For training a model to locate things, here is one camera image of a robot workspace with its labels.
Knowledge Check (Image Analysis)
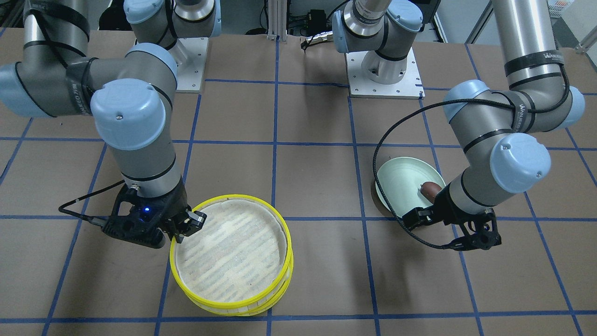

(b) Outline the light green plate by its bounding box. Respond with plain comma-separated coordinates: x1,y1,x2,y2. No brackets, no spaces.
377,157,446,217

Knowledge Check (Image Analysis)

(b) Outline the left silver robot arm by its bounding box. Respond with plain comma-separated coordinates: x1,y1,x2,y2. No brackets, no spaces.
383,0,585,232

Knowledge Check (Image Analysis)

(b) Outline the brown steamed bun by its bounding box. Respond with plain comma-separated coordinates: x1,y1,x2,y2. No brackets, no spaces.
420,181,442,204

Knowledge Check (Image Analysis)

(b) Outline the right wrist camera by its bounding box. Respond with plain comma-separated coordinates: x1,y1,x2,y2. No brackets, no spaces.
102,185,166,249

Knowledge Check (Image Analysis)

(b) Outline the yellow bamboo steamer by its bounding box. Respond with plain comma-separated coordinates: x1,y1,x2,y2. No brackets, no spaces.
173,251,294,317
170,194,292,303

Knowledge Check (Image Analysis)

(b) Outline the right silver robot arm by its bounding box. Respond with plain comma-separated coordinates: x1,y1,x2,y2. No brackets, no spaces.
1,0,221,248

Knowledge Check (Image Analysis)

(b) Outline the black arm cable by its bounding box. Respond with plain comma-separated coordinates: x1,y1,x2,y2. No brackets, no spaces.
372,98,518,249

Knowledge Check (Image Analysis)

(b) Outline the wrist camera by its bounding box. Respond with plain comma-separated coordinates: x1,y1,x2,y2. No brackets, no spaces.
102,185,166,249
449,208,502,251

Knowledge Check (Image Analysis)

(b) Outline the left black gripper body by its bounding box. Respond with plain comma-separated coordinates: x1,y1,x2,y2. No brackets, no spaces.
432,185,464,224

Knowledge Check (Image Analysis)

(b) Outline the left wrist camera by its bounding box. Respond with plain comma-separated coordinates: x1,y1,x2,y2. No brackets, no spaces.
449,208,502,251

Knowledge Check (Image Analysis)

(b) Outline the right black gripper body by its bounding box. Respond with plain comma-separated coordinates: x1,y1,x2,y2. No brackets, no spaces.
140,179,191,234

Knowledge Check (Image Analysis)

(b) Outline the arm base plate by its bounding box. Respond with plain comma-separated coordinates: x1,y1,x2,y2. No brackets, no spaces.
170,37,209,93
345,49,426,99

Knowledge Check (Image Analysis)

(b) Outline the aluminium frame post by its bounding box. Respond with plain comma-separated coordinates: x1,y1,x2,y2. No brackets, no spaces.
266,0,288,43

